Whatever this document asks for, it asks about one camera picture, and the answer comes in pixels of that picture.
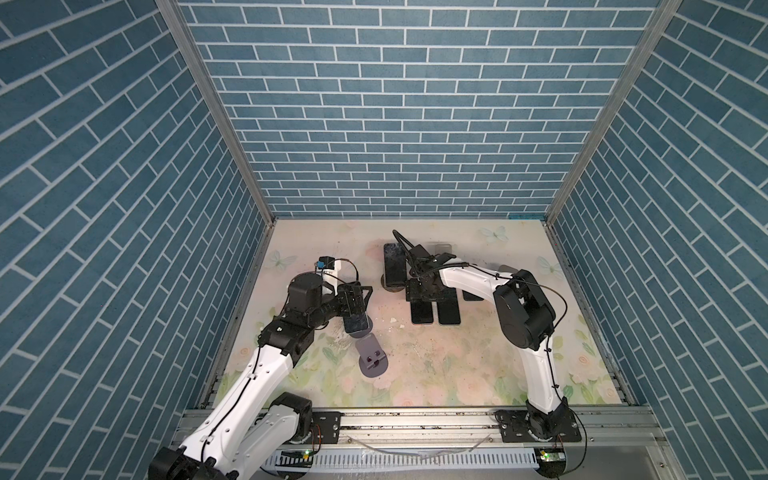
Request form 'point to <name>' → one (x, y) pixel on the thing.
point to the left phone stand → (363, 333)
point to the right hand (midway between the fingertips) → (414, 295)
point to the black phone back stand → (395, 268)
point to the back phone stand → (393, 289)
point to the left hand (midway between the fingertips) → (360, 289)
